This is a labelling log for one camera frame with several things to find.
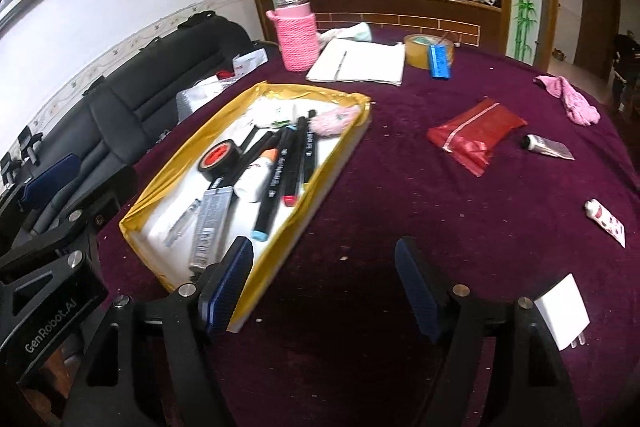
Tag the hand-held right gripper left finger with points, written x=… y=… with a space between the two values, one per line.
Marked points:
x=227 y=287

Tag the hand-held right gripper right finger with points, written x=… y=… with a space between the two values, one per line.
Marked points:
x=417 y=287

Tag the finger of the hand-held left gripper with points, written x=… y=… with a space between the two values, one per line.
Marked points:
x=50 y=179
x=107 y=202

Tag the yellow lined white box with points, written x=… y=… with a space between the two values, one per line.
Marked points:
x=270 y=257

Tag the silver packet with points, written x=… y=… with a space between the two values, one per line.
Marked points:
x=210 y=222

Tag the clear plastic case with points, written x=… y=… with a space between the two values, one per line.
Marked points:
x=182 y=222

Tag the black tape roll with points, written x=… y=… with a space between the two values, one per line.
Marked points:
x=206 y=169

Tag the black marker blue cap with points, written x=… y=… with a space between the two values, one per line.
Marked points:
x=272 y=187

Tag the white bottle orange cap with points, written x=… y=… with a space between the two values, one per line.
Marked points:
x=255 y=177

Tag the white charger plug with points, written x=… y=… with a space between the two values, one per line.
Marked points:
x=560 y=307

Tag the pink fluffy pouch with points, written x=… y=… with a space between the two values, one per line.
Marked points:
x=332 y=121

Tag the white red floral tube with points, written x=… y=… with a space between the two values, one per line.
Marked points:
x=607 y=222

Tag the black sofa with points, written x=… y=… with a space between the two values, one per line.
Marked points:
x=150 y=82

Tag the clear plastic bag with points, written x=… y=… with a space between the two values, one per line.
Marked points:
x=200 y=99

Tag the red plastic packet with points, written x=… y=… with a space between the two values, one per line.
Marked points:
x=475 y=127

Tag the white paper packet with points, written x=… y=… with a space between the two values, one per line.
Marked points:
x=265 y=109

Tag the grey tube black cap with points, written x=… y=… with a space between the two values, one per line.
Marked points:
x=550 y=148

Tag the white paper red print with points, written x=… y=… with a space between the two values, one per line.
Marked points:
x=250 y=64

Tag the small blue box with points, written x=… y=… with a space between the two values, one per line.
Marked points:
x=440 y=62

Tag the white notebook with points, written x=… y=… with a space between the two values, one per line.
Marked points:
x=360 y=62

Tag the yellow tape roll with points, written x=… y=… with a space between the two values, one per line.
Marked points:
x=417 y=54

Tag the pink cloth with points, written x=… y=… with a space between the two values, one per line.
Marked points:
x=575 y=104

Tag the pink knitted bottle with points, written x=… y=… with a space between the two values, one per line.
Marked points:
x=297 y=37

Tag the white cloth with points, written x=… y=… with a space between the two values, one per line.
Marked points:
x=350 y=33

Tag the brown wooden door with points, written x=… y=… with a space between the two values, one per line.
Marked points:
x=597 y=22

